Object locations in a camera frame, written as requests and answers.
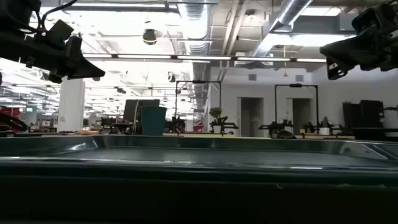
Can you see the small background potted plant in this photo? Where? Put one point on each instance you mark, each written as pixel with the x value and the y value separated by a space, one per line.
pixel 215 113

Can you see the dark background cabinet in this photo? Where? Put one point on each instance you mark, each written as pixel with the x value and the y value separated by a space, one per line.
pixel 363 115

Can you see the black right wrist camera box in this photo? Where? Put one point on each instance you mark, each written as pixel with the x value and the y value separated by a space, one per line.
pixel 370 18

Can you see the black background robot arm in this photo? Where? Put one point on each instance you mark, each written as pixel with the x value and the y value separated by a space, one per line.
pixel 228 125
pixel 275 127

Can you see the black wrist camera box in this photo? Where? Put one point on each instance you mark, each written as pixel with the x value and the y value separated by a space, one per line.
pixel 370 18
pixel 59 32

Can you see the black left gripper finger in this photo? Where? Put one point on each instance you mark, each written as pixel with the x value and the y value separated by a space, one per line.
pixel 77 67

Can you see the green exit sign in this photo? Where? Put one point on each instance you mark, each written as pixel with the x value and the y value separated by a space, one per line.
pixel 29 109

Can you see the red background machine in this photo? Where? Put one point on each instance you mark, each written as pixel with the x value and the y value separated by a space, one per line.
pixel 9 119

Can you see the black ceiling camera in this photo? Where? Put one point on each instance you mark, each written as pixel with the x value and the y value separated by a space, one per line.
pixel 149 36

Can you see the black computer monitor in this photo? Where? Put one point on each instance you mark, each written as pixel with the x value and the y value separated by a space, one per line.
pixel 149 102
pixel 130 110

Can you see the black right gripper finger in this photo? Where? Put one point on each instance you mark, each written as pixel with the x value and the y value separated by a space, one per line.
pixel 351 49

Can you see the white round pillar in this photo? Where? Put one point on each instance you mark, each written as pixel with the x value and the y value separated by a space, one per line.
pixel 71 105

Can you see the dark green plastic cup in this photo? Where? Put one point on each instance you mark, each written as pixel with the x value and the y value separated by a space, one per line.
pixel 154 121

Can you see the cactus in white pot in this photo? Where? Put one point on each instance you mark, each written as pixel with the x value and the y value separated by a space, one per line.
pixel 324 129

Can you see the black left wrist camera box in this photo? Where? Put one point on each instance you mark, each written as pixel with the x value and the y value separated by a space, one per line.
pixel 59 32

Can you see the long ceiling light strip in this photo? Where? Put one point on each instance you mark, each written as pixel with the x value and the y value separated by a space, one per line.
pixel 202 57

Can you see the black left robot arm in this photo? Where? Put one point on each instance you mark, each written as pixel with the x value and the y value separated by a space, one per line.
pixel 15 12

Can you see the grey door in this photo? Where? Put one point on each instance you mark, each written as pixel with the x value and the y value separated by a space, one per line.
pixel 250 115
pixel 301 113

